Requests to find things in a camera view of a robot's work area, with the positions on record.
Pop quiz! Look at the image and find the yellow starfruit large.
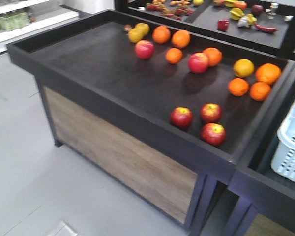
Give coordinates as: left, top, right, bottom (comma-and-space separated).
230, 7, 245, 21

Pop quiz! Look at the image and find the black upper produce tray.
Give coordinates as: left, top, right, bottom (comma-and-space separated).
114, 0, 295, 60

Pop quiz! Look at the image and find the orange back left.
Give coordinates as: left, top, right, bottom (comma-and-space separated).
152, 25, 171, 44

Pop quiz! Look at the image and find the red apple front right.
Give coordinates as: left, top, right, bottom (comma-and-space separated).
201, 123, 226, 146

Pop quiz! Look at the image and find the small orange centre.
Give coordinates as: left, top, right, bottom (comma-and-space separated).
165, 48, 183, 64

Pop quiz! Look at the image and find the small orange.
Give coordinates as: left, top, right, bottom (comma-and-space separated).
165, 48, 183, 64
228, 78, 249, 96
249, 82, 271, 101

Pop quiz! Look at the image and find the pink red apple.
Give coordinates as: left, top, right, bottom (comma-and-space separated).
135, 40, 154, 59
188, 52, 209, 74

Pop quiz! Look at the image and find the dark purple plum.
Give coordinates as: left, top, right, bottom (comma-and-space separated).
250, 4, 264, 17

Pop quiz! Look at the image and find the red chili pepper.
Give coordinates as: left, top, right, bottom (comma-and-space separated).
254, 22, 278, 34

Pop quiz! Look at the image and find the red apple front left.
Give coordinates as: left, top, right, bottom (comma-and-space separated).
170, 107, 193, 129

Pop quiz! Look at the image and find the small orange right front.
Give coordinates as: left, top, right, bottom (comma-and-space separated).
228, 78, 249, 96

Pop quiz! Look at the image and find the small orange far right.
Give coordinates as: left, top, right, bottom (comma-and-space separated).
249, 82, 271, 101

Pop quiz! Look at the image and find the yellow apple front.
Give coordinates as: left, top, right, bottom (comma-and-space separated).
128, 28, 144, 43

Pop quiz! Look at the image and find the orange behind centre apple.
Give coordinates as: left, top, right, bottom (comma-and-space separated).
203, 47, 223, 67

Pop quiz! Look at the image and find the white store shelf unit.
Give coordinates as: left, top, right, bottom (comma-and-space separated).
0, 0, 79, 53

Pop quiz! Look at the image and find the light blue plastic basket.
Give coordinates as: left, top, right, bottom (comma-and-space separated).
271, 101, 295, 182

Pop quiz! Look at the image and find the large orange far right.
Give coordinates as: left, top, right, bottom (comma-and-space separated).
255, 63, 281, 86

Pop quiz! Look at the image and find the red bell pepper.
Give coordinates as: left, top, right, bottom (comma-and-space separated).
217, 19, 230, 32

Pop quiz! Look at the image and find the yellow apple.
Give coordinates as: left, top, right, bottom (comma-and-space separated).
135, 23, 150, 37
128, 28, 144, 43

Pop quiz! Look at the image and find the yellow apple back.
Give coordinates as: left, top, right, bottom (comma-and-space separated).
135, 23, 150, 37

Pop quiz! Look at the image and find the pink red apple centre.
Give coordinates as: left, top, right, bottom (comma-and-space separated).
188, 52, 209, 74

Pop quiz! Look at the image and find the pink red apple left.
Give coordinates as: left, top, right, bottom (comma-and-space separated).
135, 40, 154, 59

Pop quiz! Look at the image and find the white garlic bulb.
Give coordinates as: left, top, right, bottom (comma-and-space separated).
237, 16, 249, 28

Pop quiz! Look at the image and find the red apple front middle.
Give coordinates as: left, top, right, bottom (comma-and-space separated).
200, 103, 222, 123

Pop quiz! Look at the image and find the yellow citrus right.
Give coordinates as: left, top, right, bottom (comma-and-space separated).
233, 59, 254, 78

